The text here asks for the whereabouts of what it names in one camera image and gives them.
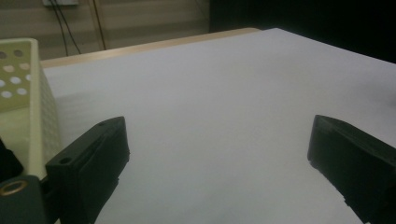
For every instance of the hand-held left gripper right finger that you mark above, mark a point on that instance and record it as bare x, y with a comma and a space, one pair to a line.
358, 168

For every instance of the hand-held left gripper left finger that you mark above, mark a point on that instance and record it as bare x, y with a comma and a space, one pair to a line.
90, 168

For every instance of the pale yellow perforated plastic basket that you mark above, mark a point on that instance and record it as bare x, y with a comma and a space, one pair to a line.
35, 124

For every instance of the light wooden table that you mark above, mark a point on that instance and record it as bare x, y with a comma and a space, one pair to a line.
140, 48

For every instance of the white table board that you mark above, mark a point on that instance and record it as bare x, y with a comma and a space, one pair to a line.
218, 109

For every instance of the black curtain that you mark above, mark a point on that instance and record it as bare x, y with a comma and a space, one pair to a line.
311, 25

